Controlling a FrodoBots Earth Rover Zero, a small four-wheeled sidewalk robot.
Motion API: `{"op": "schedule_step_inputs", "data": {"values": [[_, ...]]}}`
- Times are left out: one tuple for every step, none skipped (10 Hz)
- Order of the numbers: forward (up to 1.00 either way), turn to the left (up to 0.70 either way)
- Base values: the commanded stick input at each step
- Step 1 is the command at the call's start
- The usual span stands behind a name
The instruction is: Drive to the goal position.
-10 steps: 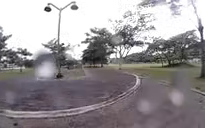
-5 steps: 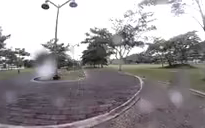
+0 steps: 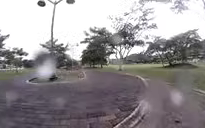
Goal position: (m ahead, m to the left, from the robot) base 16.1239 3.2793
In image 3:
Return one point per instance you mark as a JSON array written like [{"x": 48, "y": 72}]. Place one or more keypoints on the dark green tree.
[{"x": 96, "y": 48}]

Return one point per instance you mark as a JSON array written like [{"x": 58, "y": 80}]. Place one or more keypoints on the dark brick paved path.
[{"x": 90, "y": 96}]

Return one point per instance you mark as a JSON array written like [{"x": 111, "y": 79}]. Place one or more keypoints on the tall thin-branched tree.
[{"x": 126, "y": 36}]

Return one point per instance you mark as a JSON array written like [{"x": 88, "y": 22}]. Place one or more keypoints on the round planter bed with kerb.
[{"x": 43, "y": 80}]

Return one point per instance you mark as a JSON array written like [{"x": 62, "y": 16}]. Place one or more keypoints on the green grass lawn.
[{"x": 170, "y": 71}]

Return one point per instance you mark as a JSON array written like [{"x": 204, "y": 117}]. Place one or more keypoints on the row of trees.
[{"x": 176, "y": 46}]

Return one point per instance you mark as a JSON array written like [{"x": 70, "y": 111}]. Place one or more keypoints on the grey asphalt road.
[{"x": 176, "y": 110}]

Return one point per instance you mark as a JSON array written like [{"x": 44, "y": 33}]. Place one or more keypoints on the lamp post with two lamps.
[{"x": 52, "y": 23}]

